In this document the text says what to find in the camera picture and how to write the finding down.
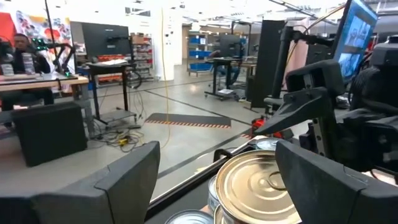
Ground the wooden background table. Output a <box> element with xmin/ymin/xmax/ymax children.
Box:
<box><xmin>0</xmin><ymin>73</ymin><xmax>91</xmax><ymax>138</ymax></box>

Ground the black box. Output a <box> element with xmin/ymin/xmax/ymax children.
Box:
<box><xmin>11</xmin><ymin>101</ymin><xmax>88</xmax><ymax>168</ymax></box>

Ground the black standing desk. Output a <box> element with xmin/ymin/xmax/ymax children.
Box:
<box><xmin>84</xmin><ymin>60</ymin><xmax>138</xmax><ymax>126</ymax></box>
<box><xmin>203</xmin><ymin>57</ymin><xmax>259</xmax><ymax>102</ymax></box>

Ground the red cloth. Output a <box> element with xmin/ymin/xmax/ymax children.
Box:
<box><xmin>0</xmin><ymin>12</ymin><xmax>17</xmax><ymax>47</ymax></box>

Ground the storage shelf with red bins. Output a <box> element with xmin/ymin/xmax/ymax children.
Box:
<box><xmin>93</xmin><ymin>32</ymin><xmax>154</xmax><ymax>86</ymax></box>

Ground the black cable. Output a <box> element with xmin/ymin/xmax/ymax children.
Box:
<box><xmin>90</xmin><ymin>90</ymin><xmax>147</xmax><ymax>154</ymax></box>

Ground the storage rack with bins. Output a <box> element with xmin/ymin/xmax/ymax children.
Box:
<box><xmin>186</xmin><ymin>30</ymin><xmax>216</xmax><ymax>77</ymax></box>

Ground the white pillar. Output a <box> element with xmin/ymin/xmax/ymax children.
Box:
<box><xmin>152</xmin><ymin>7</ymin><xmax>183</xmax><ymax>82</ymax></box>

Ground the cardboard box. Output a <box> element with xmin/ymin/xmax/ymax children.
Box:
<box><xmin>131</xmin><ymin>33</ymin><xmax>146</xmax><ymax>45</ymax></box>

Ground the person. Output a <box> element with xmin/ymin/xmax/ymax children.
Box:
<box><xmin>0</xmin><ymin>33</ymin><xmax>55</xmax><ymax>111</ymax></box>
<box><xmin>208</xmin><ymin>34</ymin><xmax>248</xmax><ymax>86</ymax></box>

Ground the yellow cable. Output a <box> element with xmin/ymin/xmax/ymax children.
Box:
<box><xmin>160</xmin><ymin>6</ymin><xmax>172</xmax><ymax>149</ymax></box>

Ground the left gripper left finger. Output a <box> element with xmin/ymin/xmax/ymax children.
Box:
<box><xmin>0</xmin><ymin>141</ymin><xmax>161</xmax><ymax>224</ymax></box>

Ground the black pole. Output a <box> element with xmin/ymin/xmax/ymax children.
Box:
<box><xmin>271</xmin><ymin>25</ymin><xmax>336</xmax><ymax>108</ymax></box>

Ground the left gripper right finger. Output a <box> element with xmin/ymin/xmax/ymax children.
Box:
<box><xmin>275</xmin><ymin>140</ymin><xmax>398</xmax><ymax>224</ymax></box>

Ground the floral printed cloth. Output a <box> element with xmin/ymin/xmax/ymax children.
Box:
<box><xmin>15</xmin><ymin>11</ymin><xmax>75</xmax><ymax>74</ymax></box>

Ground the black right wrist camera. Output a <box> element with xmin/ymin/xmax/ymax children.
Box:
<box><xmin>369</xmin><ymin>34</ymin><xmax>398</xmax><ymax>68</ymax></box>

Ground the tall black panel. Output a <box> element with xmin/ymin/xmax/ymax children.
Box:
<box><xmin>251</xmin><ymin>20</ymin><xmax>286</xmax><ymax>110</ymax></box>

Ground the red can with silver lid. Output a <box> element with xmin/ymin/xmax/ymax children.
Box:
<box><xmin>255</xmin><ymin>137</ymin><xmax>284</xmax><ymax>152</ymax></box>

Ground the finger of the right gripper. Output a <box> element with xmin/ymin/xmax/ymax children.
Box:
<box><xmin>253</xmin><ymin>86</ymin><xmax>334</xmax><ymax>137</ymax></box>

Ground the black tablet screen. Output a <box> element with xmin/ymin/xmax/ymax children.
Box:
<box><xmin>331</xmin><ymin>0</ymin><xmax>379</xmax><ymax>84</ymax></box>

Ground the silver-lid can white green label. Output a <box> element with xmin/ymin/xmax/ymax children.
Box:
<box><xmin>206</xmin><ymin>174</ymin><xmax>219</xmax><ymax>214</ymax></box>

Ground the teal skipjack tuna can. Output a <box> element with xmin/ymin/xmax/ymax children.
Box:
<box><xmin>164</xmin><ymin>208</ymin><xmax>215</xmax><ymax>224</ymax></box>

